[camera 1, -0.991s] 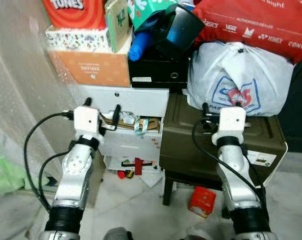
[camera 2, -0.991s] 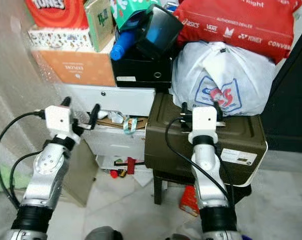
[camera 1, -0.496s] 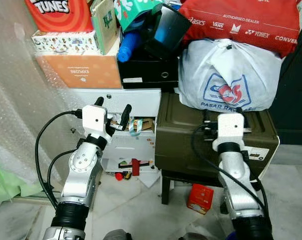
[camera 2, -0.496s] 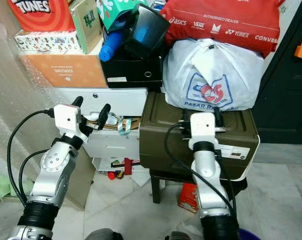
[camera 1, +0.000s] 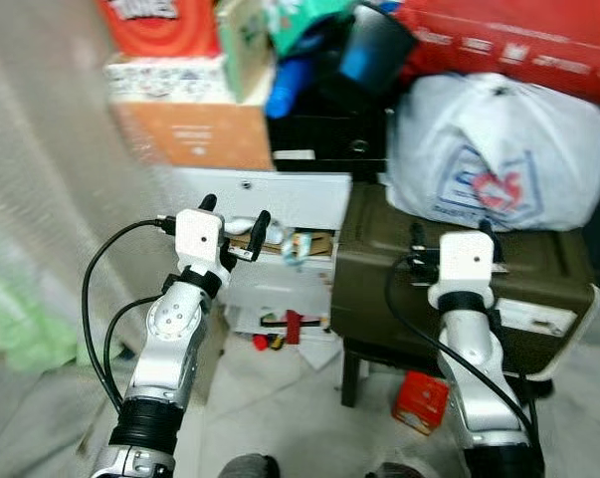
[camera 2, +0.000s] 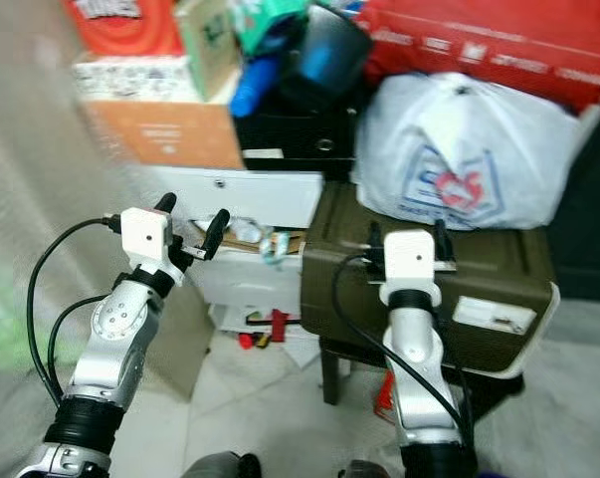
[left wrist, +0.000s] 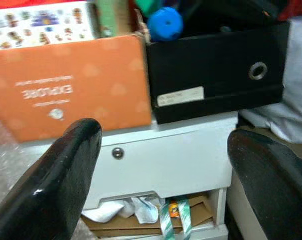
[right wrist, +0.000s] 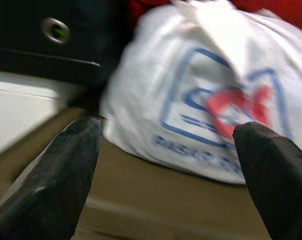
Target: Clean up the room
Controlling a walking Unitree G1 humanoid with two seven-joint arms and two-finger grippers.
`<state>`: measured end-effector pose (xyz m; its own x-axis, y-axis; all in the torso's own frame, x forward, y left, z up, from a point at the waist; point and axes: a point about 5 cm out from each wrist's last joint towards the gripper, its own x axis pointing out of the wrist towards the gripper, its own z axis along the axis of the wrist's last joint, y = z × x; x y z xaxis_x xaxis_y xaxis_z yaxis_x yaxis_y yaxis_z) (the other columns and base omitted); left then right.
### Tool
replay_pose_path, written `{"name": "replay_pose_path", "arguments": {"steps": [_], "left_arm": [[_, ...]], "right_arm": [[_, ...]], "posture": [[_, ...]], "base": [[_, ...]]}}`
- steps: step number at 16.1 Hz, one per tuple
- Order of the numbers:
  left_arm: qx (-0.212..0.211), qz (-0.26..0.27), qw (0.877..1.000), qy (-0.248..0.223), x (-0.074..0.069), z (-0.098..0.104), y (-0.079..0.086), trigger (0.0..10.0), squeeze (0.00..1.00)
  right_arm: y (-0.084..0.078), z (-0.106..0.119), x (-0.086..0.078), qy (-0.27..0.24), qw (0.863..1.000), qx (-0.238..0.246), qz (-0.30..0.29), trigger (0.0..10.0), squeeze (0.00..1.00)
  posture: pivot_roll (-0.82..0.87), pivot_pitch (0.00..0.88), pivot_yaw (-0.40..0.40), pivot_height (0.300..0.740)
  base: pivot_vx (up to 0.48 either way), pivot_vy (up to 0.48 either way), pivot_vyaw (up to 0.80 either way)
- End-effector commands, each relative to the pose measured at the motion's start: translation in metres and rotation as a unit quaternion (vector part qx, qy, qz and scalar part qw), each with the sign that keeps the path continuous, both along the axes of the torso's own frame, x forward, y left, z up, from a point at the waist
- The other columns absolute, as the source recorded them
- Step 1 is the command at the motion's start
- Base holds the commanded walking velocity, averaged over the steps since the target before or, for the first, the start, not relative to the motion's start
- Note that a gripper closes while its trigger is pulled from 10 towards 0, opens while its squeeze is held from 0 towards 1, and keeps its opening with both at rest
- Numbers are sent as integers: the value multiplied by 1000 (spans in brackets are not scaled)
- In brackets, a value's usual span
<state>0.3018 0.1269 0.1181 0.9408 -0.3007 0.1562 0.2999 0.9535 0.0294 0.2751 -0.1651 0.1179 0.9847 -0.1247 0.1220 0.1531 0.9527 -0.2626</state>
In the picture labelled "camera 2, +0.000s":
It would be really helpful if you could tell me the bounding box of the white drawer unit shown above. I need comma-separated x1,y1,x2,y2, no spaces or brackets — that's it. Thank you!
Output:
145,167,325,345

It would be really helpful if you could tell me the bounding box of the olive green case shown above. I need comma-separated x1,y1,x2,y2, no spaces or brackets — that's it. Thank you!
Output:
300,182,564,379

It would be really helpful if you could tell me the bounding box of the small teal toy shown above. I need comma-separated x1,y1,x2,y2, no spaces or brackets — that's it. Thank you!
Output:
262,231,291,265

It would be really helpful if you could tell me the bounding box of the orange cardboard box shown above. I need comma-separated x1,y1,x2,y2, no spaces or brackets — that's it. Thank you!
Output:
86,100,246,170

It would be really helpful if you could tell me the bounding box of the white printed plastic bag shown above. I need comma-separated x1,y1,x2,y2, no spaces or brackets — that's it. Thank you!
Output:
351,72,589,232

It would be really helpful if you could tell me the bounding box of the red toy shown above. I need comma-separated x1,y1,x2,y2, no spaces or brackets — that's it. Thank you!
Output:
235,309,291,350

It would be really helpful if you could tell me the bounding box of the black drawer unit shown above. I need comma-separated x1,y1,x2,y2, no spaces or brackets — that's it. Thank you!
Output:
235,105,358,185

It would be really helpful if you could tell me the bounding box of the dark wooden stool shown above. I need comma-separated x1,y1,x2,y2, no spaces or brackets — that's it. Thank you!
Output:
319,339,529,419

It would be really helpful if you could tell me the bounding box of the beige curtain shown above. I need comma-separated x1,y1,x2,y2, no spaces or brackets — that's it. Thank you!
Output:
0,0,151,340

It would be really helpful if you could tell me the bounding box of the blue bottle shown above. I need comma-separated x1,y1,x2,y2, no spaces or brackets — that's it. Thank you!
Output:
228,55,281,119

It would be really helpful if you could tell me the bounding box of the green white book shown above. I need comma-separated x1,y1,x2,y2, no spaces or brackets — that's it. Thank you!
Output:
175,0,241,104

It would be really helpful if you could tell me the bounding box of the red round print box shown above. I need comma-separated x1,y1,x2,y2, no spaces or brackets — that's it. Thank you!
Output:
63,0,186,59

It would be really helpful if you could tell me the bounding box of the black blue bag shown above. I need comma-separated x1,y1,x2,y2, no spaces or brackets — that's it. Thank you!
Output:
275,5,375,111

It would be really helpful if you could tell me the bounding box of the pale green cloth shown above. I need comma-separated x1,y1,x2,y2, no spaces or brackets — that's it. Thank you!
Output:
0,284,37,374

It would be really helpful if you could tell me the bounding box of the long red box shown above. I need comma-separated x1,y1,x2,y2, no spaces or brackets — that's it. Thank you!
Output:
354,0,600,113

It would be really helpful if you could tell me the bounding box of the teal packet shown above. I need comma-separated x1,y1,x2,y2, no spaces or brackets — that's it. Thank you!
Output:
230,0,305,53

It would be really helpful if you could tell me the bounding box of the grey robot right leg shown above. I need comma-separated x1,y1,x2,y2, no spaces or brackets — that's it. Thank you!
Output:
339,460,390,478

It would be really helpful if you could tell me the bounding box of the grey robot leg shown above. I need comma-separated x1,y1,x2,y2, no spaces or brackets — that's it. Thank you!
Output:
339,460,390,478
180,451,263,478

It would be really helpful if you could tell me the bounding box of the grey robot left leg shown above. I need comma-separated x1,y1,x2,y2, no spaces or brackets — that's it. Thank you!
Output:
180,451,263,478

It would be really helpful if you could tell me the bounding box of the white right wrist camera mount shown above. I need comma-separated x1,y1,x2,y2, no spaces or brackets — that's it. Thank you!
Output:
379,229,440,305

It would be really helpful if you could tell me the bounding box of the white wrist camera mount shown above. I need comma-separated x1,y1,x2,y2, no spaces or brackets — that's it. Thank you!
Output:
120,207,176,270
379,229,440,305

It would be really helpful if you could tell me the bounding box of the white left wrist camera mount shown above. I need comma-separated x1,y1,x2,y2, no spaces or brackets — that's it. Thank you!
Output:
120,207,176,270

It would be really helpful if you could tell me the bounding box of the black left arm long cable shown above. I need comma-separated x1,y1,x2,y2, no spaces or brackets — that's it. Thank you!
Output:
26,215,123,399

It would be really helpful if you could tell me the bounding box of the black left arm short cable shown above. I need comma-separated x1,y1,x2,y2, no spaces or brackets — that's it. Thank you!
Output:
46,294,111,394

